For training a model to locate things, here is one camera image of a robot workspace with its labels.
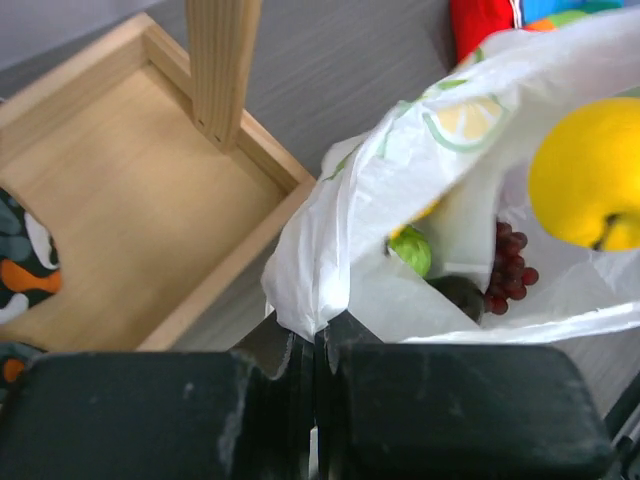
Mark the yellow fake lemon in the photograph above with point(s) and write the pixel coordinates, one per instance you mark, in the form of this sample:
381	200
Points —
584	178

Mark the dark brown fake fruit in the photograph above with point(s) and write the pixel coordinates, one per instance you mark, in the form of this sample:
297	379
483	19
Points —
463	293

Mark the white plastic bag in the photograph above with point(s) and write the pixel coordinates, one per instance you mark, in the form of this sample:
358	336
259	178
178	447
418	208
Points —
451	164

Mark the orange grey camouflage cloth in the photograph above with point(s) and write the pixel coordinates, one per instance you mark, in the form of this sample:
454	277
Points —
30	269

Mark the red white cloth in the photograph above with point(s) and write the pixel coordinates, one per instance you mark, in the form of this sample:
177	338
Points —
473	21

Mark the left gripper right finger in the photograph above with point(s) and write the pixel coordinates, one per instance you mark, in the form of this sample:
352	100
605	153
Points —
452	411

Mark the wooden clothes rack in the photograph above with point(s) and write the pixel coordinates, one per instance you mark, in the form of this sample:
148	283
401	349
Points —
157	185

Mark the dark red fake grapes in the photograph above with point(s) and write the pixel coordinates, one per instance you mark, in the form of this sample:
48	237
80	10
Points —
510	276

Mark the rainbow striped cloth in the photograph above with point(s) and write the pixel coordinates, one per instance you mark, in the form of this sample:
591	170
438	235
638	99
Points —
543	16

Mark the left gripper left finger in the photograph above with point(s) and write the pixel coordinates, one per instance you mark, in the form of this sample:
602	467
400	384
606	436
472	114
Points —
245	413

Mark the light green fake apple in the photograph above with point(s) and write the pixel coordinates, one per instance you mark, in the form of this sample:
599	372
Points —
412	247

